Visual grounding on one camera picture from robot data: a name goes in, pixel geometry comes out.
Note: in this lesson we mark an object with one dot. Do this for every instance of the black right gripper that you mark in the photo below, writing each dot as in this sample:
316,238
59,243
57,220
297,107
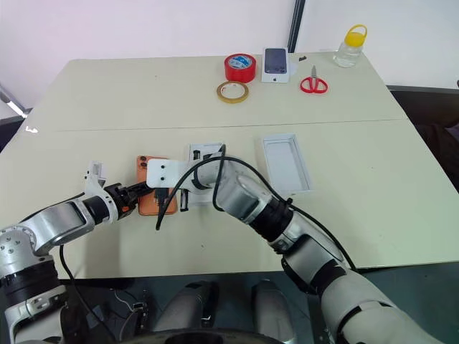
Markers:
161,197

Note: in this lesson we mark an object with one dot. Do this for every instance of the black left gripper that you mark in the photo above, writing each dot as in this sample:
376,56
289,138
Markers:
122,200

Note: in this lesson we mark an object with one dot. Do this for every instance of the orange smartphone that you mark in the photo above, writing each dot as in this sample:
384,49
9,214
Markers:
147,208

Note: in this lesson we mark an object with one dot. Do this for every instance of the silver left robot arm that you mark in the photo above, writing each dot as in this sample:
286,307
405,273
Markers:
54,222

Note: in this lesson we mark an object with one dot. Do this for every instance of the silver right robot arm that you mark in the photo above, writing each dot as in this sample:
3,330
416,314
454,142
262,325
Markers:
244,193

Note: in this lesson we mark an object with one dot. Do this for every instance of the white box with phone print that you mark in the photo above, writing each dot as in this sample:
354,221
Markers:
275,66

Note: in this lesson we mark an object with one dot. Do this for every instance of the clear jar with yellow lid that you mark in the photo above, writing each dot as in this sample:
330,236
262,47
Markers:
349,48

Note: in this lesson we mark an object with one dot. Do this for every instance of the dark grey rounded robot leg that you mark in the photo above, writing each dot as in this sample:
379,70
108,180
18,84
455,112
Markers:
186,308
272,308

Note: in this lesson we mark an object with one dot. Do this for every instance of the tan clear tape roll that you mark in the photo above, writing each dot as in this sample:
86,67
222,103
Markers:
232,92

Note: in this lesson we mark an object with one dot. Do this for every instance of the dark round robot waist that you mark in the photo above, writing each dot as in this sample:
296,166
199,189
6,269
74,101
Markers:
208,337

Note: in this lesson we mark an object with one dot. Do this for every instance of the red tape roll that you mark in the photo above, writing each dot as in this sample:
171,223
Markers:
240,66

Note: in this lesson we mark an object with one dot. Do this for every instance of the grey metal bar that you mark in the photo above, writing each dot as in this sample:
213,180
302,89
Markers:
12,102

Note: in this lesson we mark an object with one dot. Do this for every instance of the small black clip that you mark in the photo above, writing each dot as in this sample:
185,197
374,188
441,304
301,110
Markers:
303,57

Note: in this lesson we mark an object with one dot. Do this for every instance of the black vertical pole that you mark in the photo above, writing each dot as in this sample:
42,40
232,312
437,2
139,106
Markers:
295,25

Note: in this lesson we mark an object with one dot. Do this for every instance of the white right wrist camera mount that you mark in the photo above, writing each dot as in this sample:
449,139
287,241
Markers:
165,173

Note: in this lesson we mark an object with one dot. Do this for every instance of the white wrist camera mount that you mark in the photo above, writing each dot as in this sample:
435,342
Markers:
165,173
95,179

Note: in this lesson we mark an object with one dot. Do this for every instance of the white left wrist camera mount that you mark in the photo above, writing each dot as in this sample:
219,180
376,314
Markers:
95,179

